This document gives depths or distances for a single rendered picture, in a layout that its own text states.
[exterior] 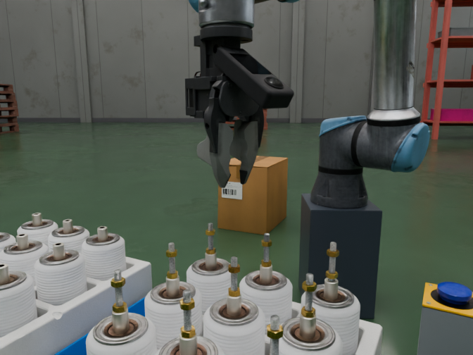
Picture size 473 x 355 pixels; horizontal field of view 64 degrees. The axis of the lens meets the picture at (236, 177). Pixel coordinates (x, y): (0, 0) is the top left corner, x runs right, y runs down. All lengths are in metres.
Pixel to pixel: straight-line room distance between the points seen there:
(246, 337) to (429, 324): 0.24
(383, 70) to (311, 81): 9.68
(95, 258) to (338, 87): 10.06
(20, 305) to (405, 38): 0.91
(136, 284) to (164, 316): 0.32
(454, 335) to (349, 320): 0.16
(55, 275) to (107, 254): 0.13
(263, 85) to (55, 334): 0.60
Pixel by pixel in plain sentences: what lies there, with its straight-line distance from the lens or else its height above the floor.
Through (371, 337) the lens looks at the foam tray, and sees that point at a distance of 0.73.
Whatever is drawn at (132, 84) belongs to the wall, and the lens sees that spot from 10.95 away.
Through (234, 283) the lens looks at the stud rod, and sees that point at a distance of 0.59.
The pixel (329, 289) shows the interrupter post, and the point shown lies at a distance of 0.66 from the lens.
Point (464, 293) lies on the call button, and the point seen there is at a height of 0.33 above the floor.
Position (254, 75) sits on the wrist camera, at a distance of 0.47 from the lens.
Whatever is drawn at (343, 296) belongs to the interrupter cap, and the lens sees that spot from 0.68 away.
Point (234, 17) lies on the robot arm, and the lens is 0.52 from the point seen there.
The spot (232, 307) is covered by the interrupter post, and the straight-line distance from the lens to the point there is 0.61.
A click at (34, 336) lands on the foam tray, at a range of 0.80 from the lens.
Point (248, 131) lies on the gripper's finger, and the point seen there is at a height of 0.53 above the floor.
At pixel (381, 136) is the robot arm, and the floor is 0.49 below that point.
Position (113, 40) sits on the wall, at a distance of 11.20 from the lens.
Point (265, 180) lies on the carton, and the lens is 1.60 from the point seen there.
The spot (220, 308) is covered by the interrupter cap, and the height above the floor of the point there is 0.25.
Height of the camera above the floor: 0.57
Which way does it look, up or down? 11 degrees down
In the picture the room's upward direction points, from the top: straight up
